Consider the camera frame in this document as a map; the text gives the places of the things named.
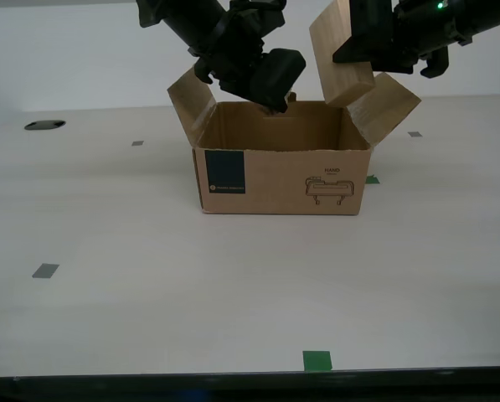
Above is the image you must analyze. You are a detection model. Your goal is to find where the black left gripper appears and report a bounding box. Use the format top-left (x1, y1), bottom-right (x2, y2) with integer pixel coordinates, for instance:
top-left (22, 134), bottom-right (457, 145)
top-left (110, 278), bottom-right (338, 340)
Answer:
top-left (193, 7), bottom-right (307, 114)

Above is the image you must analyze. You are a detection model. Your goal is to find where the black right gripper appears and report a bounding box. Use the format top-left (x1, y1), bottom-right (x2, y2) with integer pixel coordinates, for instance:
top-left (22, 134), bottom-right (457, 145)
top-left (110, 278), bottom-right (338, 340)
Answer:
top-left (332, 0), bottom-right (473, 80)

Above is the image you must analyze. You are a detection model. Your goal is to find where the light wooden block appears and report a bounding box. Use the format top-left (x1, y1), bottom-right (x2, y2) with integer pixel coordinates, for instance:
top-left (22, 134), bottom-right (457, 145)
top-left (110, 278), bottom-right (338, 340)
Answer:
top-left (308, 0), bottom-right (378, 110)

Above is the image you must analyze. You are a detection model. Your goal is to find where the brown cardboard box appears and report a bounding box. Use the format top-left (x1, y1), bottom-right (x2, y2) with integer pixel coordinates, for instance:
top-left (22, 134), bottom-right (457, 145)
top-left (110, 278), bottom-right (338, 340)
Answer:
top-left (166, 66), bottom-right (423, 216)

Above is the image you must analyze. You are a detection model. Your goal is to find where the black oval table grommet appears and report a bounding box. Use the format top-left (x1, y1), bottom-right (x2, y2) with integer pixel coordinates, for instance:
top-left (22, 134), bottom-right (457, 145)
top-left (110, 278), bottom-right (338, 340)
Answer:
top-left (23, 119), bottom-right (67, 132)

